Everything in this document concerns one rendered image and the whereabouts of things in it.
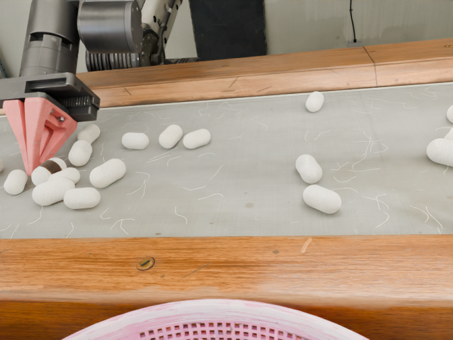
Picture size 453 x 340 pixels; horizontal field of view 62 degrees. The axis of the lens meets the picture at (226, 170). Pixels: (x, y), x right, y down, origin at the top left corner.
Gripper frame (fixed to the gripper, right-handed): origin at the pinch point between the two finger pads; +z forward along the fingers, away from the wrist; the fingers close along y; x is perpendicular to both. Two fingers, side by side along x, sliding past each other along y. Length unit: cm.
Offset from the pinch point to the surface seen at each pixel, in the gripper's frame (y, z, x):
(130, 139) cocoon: 9.2, -3.8, 2.8
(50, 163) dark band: 2.7, -0.1, -1.3
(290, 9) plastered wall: 32, -141, 158
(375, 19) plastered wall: 81, -134, 167
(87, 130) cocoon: 3.0, -5.8, 4.3
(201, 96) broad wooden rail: 14.7, -13.6, 12.8
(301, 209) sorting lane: 27.3, 5.7, -3.6
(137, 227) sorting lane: 14.0, 7.0, -4.8
